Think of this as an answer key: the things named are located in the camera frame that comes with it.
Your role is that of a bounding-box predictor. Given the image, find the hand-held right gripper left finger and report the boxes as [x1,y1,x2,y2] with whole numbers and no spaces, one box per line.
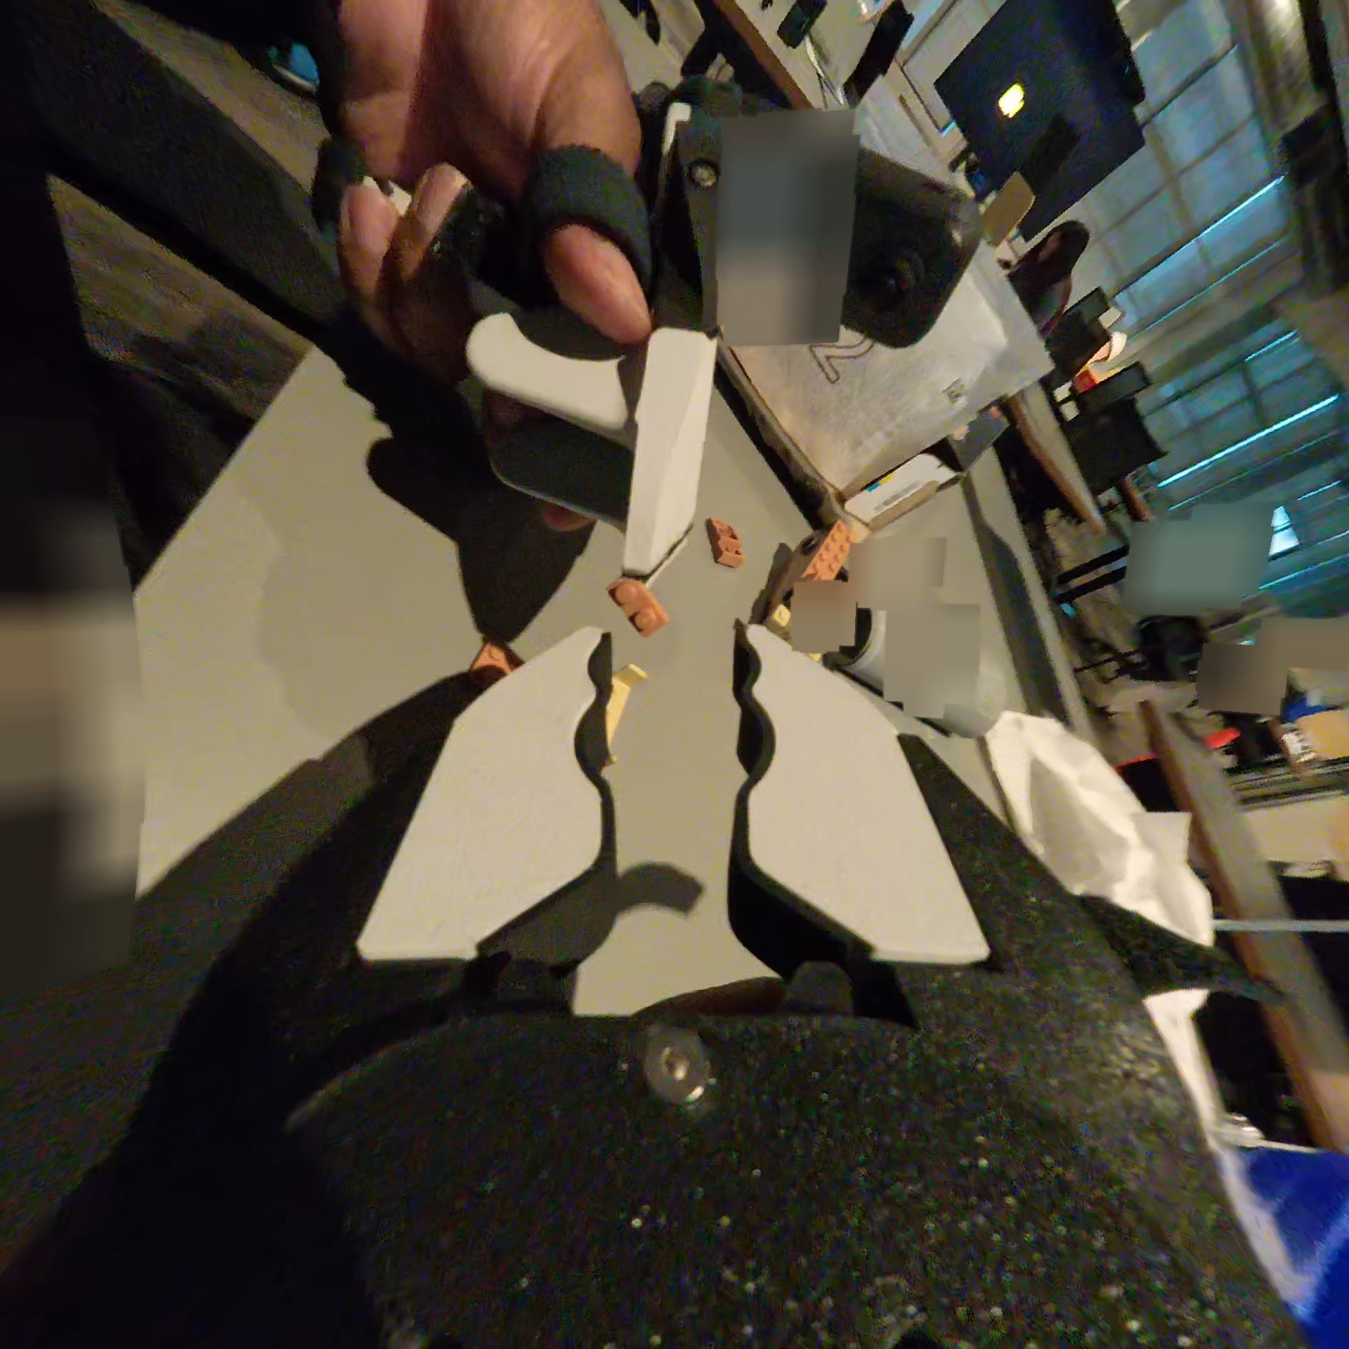
[358,627,618,966]

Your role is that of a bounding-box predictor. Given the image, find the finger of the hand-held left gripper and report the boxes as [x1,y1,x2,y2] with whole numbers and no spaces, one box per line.
[622,330,720,579]

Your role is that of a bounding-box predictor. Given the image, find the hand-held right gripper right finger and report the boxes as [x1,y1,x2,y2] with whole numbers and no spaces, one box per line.
[732,622,993,966]

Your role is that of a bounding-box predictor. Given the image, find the small orange brick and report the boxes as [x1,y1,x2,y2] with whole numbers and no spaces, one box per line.
[607,577,670,638]

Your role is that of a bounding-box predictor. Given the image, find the tan brick assembly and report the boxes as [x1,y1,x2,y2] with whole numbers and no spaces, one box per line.
[606,662,649,768]

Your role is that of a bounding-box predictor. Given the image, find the blue plastic bin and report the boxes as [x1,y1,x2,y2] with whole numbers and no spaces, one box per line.
[1221,1147,1349,1349]

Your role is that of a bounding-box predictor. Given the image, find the grey desk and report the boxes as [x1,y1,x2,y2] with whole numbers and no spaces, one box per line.
[132,346,1097,1019]

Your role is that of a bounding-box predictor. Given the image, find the person's left hand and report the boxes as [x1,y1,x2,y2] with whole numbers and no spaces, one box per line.
[315,0,655,373]

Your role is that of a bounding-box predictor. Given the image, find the white printed paper bag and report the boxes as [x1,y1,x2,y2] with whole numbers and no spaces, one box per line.
[724,253,1057,495]

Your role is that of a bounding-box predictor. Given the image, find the grey instruction booklet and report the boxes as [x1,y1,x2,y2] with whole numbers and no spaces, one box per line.
[832,601,1002,739]

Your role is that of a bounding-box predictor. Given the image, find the orange and tan brick model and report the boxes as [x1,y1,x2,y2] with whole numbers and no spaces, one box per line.
[752,521,858,661]

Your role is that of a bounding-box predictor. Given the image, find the dark printed cardboard box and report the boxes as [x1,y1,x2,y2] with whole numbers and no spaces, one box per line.
[842,405,1015,531]

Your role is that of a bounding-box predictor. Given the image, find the large black monitor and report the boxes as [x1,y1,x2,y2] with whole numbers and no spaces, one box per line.
[933,0,1147,209]

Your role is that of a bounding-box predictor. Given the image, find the empty white paper bag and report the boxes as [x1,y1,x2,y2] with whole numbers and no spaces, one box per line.
[983,709,1237,1162]

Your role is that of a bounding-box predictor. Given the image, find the long wooden top table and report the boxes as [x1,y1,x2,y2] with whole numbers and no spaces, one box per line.
[996,385,1110,535]

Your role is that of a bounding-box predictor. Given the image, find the black office chair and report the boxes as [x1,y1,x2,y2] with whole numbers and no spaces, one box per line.
[1057,362,1168,494]

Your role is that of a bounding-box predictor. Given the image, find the grey metal stand pole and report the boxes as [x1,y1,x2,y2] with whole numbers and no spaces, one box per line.
[1140,699,1349,1154]

